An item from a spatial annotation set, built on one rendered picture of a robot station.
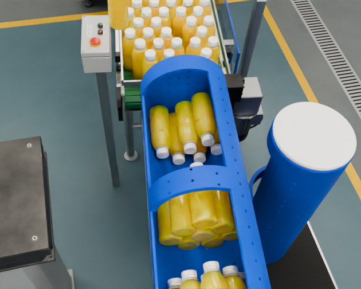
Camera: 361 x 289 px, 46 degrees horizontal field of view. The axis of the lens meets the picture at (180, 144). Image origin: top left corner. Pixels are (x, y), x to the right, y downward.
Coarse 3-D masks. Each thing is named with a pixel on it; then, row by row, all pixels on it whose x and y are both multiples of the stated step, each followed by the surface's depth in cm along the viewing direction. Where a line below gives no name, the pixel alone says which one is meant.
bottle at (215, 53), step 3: (207, 42) 161; (207, 45) 161; (210, 48) 161; (213, 48) 161; (216, 48) 161; (219, 48) 163; (213, 51) 161; (216, 51) 161; (219, 51) 163; (213, 54) 162; (216, 54) 162; (219, 54) 164; (213, 57) 163; (216, 57) 163; (213, 60) 164; (216, 60) 165; (216, 63) 166
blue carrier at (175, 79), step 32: (160, 64) 132; (192, 64) 130; (160, 96) 146; (224, 96) 130; (224, 128) 120; (160, 160) 139; (192, 160) 143; (224, 160) 113; (160, 192) 111; (256, 224) 110; (160, 256) 117; (192, 256) 125; (224, 256) 123; (256, 256) 101; (160, 288) 111; (256, 288) 95
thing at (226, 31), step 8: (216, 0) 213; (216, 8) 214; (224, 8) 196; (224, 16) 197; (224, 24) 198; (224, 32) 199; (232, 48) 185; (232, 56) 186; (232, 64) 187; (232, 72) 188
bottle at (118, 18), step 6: (108, 0) 137; (114, 0) 136; (120, 0) 136; (126, 0) 137; (108, 6) 140; (114, 6) 138; (120, 6) 138; (126, 6) 140; (108, 12) 142; (114, 12) 140; (120, 12) 140; (126, 12) 142; (108, 18) 145; (114, 18) 142; (120, 18) 142; (126, 18) 144; (114, 24) 144; (120, 24) 144; (126, 24) 146
